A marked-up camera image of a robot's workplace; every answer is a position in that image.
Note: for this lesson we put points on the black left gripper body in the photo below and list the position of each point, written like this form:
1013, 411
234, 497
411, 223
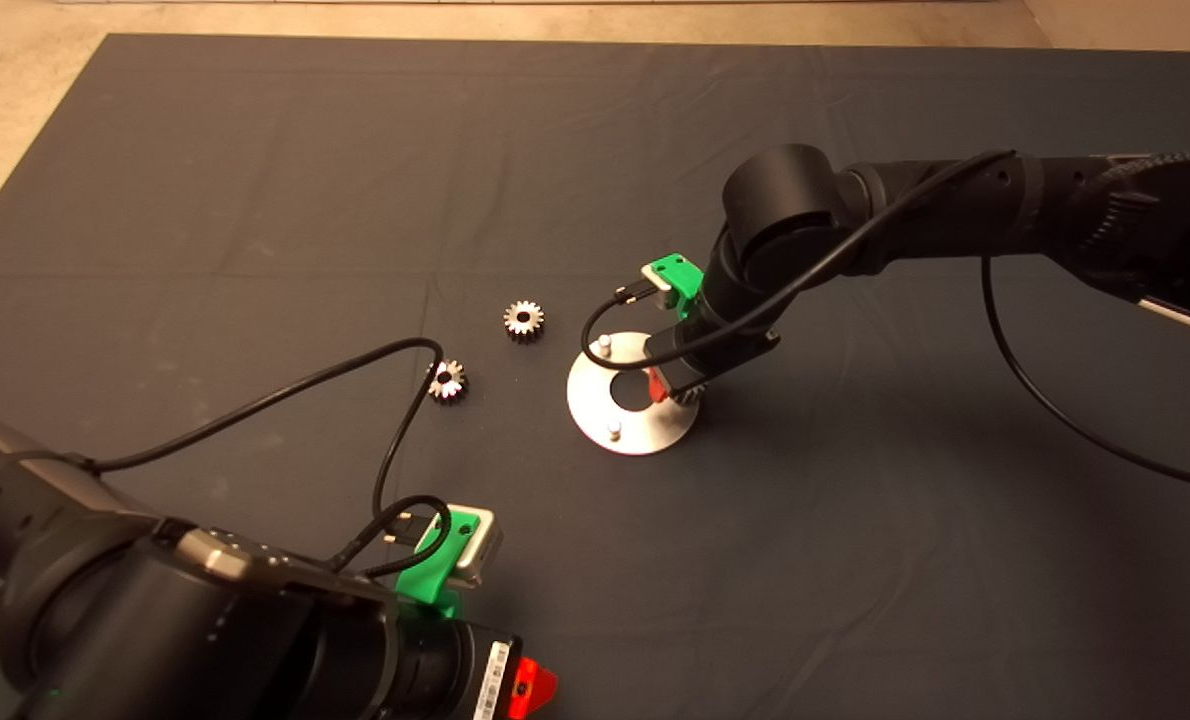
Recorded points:
445, 675

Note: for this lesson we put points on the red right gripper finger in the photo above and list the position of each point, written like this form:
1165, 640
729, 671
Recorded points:
658, 386

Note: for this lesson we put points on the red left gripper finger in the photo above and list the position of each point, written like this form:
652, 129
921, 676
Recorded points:
535, 690

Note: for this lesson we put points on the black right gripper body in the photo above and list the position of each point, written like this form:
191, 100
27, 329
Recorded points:
725, 340

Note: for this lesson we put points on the steel planetary gear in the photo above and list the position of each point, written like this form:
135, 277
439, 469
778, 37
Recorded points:
689, 398
447, 381
523, 320

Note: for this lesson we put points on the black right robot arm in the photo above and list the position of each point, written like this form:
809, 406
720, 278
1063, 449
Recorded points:
785, 190

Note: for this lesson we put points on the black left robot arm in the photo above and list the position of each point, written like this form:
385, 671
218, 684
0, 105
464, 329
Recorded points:
155, 620

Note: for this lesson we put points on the round metal carrier plate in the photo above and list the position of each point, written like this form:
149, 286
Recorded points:
645, 430

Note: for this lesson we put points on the dark grey table cloth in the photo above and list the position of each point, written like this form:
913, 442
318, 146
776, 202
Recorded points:
255, 150

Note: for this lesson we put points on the green right camera mount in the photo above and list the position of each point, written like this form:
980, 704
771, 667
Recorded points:
683, 270

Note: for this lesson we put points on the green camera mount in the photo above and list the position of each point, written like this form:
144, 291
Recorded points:
683, 270
440, 570

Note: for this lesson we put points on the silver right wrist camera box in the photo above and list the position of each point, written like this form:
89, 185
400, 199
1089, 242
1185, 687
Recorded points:
660, 278

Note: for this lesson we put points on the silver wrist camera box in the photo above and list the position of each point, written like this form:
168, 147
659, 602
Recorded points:
660, 278
490, 557

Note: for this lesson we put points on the green left camera mount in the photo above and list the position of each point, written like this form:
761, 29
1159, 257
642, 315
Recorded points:
440, 570

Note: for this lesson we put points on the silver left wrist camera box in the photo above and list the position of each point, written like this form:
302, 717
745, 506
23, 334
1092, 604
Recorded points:
490, 557

